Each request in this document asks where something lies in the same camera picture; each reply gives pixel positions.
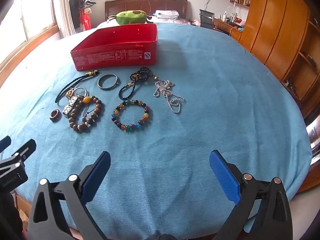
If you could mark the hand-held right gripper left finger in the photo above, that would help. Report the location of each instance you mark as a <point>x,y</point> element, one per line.
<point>96,177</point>

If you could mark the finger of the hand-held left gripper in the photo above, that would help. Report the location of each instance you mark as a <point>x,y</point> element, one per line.
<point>4,143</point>
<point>25,148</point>

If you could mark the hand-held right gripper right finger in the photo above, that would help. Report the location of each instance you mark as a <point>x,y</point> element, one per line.
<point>223,177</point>

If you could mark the small gold charm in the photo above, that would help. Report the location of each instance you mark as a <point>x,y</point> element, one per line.
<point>69,93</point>

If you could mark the wide silver bangle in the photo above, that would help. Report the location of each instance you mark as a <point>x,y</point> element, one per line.
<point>100,85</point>

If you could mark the red plastic box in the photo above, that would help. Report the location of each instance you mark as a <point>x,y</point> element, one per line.
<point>112,55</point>

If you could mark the brown cardboard box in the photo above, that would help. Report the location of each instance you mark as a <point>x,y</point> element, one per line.
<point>23,210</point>

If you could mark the silver metal watch band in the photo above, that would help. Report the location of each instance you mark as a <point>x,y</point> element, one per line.
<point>68,105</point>

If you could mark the thin silver bangle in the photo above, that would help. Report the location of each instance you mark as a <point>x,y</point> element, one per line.
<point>81,88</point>

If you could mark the coat rack with clothes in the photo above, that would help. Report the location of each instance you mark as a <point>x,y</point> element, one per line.
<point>83,15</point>

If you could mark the white curtain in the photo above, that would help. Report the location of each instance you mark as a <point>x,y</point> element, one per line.
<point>66,7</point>

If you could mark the wooden desk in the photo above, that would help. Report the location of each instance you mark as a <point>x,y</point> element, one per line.
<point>225,25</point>

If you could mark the wooden wardrobe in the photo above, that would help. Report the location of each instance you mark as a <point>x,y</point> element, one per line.
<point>275,25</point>

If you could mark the black office chair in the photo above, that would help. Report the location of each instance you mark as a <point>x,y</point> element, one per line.
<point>206,17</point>

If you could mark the green avocado plush toy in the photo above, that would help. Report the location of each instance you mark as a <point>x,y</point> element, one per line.
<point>130,17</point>

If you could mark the folded patterned bedding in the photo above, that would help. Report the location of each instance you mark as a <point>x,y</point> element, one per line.
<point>166,13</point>

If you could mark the dark wooden headboard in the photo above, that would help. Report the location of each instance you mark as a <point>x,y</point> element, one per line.
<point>162,5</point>

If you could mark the large wooden frame window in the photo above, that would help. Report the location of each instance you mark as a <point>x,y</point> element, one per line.
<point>27,20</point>

